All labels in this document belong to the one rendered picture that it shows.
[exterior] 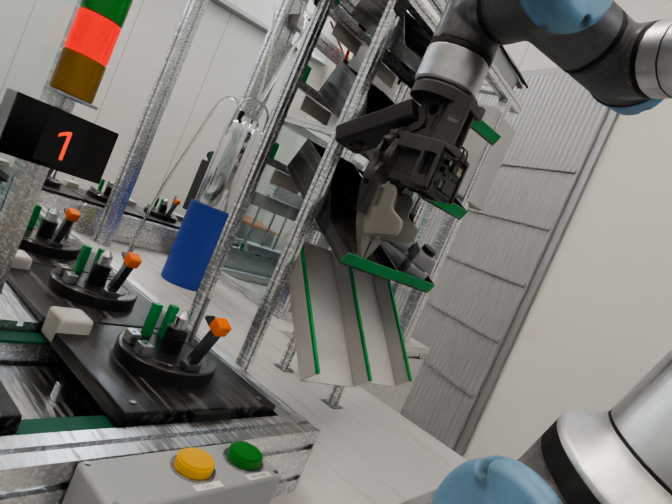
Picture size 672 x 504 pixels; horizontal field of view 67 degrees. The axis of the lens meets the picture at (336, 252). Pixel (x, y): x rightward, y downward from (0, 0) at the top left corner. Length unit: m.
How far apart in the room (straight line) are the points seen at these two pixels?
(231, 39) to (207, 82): 0.78
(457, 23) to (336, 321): 0.56
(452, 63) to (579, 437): 0.42
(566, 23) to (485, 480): 0.40
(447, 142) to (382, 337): 0.59
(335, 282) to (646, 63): 0.64
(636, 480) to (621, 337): 3.26
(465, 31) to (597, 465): 0.46
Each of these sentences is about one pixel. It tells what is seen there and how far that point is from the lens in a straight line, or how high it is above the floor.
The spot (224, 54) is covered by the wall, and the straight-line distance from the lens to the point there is 8.83.
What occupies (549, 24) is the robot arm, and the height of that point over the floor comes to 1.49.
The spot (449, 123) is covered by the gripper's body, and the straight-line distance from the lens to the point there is 0.59.
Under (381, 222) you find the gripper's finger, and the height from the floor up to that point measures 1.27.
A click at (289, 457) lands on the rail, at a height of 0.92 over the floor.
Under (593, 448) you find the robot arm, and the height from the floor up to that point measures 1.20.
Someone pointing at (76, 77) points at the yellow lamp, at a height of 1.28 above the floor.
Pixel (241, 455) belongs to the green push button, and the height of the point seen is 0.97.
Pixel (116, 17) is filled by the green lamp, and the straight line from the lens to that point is 0.71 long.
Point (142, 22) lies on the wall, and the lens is 8.69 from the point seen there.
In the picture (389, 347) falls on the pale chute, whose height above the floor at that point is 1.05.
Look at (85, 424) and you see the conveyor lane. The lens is 0.62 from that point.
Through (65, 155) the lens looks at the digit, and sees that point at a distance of 0.71.
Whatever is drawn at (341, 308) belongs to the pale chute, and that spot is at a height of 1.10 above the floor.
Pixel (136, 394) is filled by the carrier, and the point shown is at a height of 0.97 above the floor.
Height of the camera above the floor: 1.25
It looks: 3 degrees down
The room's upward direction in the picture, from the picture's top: 23 degrees clockwise
